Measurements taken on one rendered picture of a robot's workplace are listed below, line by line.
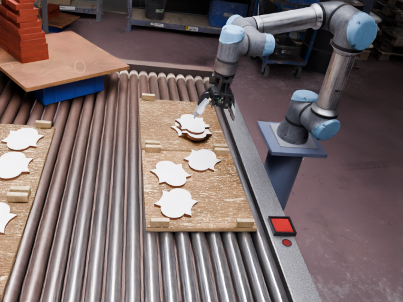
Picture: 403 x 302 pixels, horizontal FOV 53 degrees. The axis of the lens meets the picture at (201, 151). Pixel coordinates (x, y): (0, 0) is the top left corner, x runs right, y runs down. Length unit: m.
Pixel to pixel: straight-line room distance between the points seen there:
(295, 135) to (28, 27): 1.24
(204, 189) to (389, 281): 1.66
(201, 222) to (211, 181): 0.22
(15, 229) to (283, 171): 1.23
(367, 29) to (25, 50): 1.36
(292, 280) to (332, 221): 1.79
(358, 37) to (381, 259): 1.70
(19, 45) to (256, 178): 1.13
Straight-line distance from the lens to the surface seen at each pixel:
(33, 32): 1.93
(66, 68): 1.91
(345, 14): 1.61
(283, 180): 2.02
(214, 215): 1.32
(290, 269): 1.27
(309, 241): 2.77
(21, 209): 1.32
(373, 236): 3.05
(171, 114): 1.81
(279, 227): 1.36
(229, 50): 1.34
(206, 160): 1.52
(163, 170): 1.44
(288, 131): 1.90
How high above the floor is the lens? 1.82
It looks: 34 degrees down
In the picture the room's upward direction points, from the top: 11 degrees clockwise
